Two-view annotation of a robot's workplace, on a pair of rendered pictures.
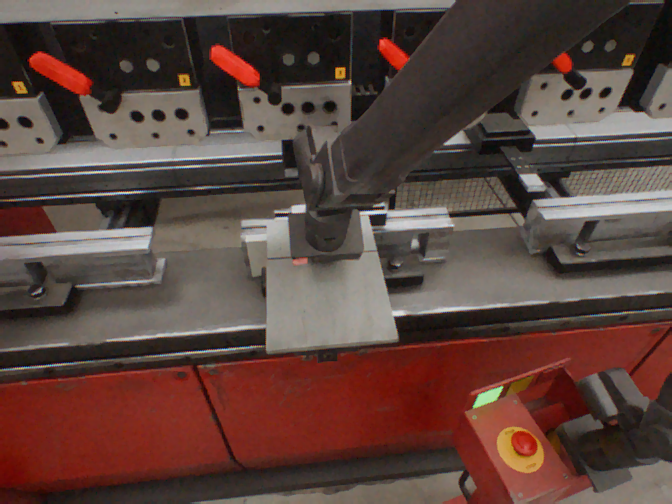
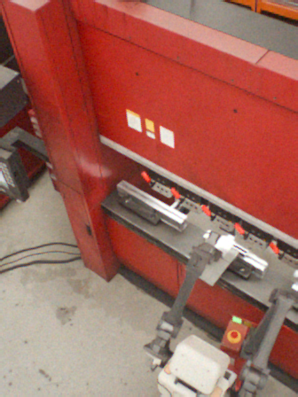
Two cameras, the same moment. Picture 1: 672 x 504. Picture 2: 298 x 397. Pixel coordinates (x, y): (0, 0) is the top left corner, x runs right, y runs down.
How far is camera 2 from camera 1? 2.37 m
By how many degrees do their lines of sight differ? 34
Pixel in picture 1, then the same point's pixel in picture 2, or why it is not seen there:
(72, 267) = (162, 214)
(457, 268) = (262, 284)
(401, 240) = (247, 264)
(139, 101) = (188, 201)
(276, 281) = not seen: hidden behind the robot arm
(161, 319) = (175, 243)
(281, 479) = (194, 318)
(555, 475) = (235, 346)
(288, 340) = not seen: hidden behind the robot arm
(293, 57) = (220, 213)
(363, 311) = (211, 275)
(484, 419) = (232, 324)
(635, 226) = not seen: outside the picture
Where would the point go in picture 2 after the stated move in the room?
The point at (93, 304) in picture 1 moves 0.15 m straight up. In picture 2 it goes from (162, 227) to (160, 212)
